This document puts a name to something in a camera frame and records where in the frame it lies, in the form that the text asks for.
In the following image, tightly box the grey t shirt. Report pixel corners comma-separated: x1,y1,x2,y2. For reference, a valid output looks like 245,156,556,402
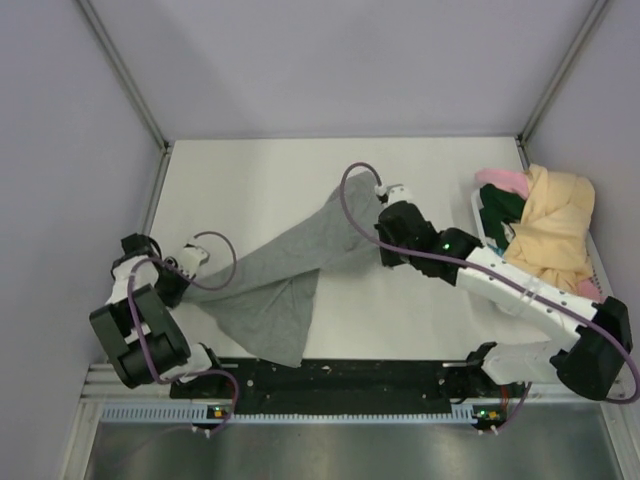
184,172,381,368

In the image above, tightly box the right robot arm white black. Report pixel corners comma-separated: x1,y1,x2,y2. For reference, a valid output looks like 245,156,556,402
375,196,633,401

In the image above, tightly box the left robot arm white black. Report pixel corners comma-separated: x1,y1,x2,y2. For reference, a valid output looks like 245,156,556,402
89,234,227,397

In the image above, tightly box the dark green t shirt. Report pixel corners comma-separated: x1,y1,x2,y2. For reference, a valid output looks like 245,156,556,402
479,184,525,250

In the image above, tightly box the pink t shirt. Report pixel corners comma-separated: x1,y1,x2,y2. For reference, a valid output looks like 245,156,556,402
473,168,606,304

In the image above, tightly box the yellow t shirt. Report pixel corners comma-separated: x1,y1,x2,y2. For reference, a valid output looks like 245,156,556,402
504,164,595,294

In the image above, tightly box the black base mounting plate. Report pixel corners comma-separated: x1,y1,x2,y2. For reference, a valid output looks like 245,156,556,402
169,355,531,415

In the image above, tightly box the white laundry basket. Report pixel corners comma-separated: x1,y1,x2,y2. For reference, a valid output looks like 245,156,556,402
470,189,605,302

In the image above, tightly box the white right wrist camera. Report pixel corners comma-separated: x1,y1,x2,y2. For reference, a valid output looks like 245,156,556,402
374,184,413,206

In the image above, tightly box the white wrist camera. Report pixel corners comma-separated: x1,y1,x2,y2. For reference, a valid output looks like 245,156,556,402
374,184,413,206
173,243,210,278

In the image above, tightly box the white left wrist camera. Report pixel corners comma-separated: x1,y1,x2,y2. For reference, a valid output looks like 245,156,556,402
173,243,210,278

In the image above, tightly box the grey slotted cable duct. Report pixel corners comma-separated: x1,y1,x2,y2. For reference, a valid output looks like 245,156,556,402
100,403,504,429

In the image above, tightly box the left aluminium corner post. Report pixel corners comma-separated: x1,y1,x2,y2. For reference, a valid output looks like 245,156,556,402
74,0,172,152

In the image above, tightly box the aluminium corner post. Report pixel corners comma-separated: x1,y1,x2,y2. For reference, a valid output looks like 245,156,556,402
74,0,172,152
517,0,613,148

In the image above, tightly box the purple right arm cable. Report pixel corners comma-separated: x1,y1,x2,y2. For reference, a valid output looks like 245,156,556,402
340,162,640,405

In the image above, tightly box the right aluminium corner post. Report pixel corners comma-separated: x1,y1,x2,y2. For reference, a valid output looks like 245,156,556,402
517,0,613,148

